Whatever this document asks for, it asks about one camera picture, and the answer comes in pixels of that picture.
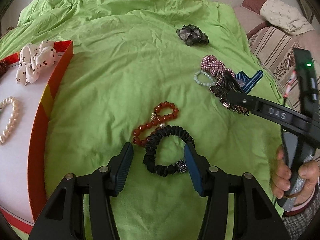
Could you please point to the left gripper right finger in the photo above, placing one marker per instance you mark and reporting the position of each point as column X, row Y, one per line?
column 255, row 217

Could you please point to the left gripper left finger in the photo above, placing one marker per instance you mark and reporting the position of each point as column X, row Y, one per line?
column 63, row 215

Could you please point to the blue striped strap watch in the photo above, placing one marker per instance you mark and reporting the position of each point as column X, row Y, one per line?
column 247, row 83

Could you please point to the rhinestone butterfly hair clip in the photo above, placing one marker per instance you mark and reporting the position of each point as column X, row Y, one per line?
column 224, row 84

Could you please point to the pink plaid scrunchie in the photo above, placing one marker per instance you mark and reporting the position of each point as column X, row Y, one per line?
column 214, row 66

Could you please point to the white dotted scrunchie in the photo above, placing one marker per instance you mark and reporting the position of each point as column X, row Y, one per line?
column 33, row 60

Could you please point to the red dotted scrunchie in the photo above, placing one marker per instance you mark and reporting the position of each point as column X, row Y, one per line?
column 3, row 68

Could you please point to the red jewelry tray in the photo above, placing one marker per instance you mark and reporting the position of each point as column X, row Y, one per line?
column 25, row 142

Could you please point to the person right hand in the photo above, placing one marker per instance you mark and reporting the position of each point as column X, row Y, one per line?
column 281, row 174

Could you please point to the white patterned cloth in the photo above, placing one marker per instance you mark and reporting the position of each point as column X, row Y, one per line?
column 286, row 17

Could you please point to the pink pillow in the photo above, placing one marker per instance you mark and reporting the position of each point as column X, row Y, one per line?
column 248, row 15

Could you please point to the grey sheer scrunchie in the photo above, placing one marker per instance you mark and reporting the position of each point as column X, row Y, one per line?
column 192, row 35

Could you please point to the green bed sheet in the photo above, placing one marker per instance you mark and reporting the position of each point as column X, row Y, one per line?
column 127, row 59

